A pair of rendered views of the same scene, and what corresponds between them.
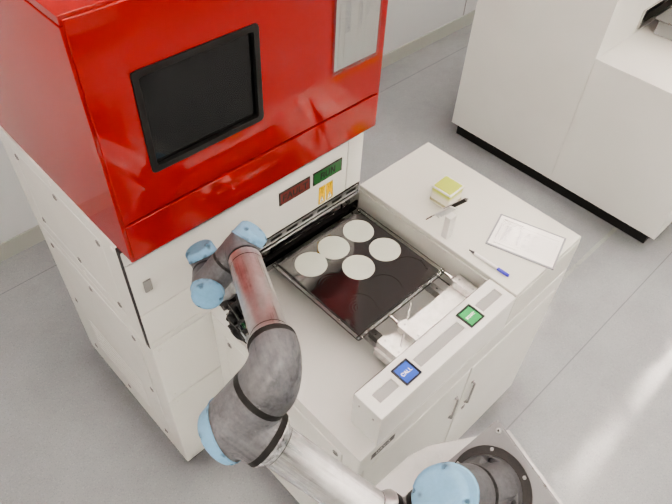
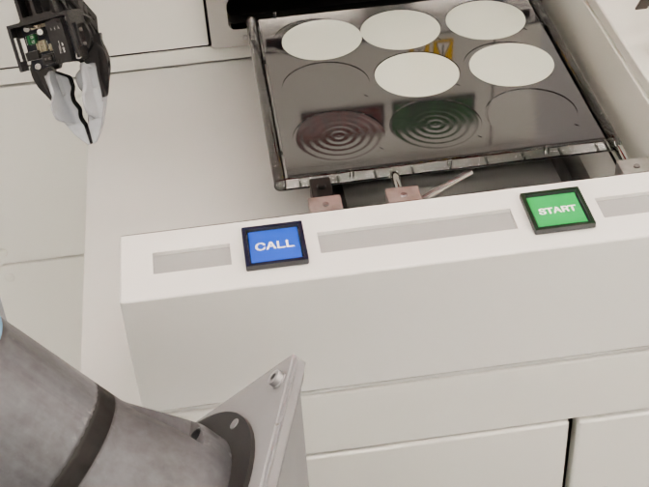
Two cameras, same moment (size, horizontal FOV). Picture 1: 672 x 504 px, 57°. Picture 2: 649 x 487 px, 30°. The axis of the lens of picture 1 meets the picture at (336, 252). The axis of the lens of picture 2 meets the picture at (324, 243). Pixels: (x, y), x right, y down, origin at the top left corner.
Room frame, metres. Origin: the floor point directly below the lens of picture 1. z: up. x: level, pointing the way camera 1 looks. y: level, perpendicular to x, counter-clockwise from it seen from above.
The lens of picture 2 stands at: (0.23, -0.78, 1.65)
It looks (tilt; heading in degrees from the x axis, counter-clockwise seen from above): 39 degrees down; 41
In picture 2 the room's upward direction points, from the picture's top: 4 degrees counter-clockwise
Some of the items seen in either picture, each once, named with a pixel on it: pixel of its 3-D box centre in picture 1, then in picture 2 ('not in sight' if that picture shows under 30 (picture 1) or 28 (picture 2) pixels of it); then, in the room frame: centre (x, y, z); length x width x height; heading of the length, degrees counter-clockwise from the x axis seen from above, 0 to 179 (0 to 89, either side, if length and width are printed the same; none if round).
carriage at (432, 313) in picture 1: (427, 323); not in sight; (1.06, -0.27, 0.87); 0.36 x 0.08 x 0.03; 136
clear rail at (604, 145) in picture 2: (402, 303); (449, 164); (1.11, -0.20, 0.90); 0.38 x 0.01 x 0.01; 136
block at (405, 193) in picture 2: (410, 332); (409, 220); (1.01, -0.22, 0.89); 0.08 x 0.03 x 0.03; 46
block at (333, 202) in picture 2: (391, 349); (329, 230); (0.95, -0.16, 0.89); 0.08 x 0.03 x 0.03; 46
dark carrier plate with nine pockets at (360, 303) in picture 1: (358, 267); (416, 75); (1.23, -0.07, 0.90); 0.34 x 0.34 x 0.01; 46
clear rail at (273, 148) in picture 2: (314, 300); (264, 95); (1.10, 0.05, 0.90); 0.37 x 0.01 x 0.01; 46
